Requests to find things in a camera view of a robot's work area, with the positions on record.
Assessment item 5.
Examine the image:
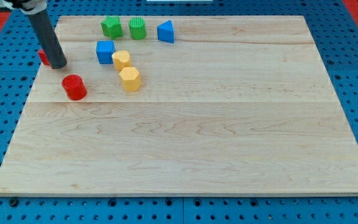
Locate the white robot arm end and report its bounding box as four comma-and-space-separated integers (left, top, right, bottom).
2, 0, 47, 15

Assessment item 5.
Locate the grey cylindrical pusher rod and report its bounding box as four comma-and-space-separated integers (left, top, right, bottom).
27, 9, 67, 69

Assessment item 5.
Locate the green cylinder block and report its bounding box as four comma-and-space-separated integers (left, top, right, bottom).
129, 17, 147, 40

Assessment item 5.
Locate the yellow heart block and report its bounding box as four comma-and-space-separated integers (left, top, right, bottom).
111, 50, 132, 71

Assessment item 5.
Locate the red block behind rod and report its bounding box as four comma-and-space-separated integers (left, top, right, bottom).
37, 49, 50, 66

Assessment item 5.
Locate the light wooden board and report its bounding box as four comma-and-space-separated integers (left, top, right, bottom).
0, 16, 358, 197

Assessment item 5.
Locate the blue triangle block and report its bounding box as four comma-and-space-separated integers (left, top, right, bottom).
157, 20, 175, 44

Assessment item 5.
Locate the red cylinder block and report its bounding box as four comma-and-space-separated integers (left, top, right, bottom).
62, 74, 87, 101

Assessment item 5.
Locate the blue cube block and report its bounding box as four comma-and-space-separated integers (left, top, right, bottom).
96, 40, 115, 64

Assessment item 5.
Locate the yellow hexagon block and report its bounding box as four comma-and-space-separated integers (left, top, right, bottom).
119, 67, 141, 91

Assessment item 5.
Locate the green star block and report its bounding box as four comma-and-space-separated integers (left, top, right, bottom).
101, 16, 124, 40

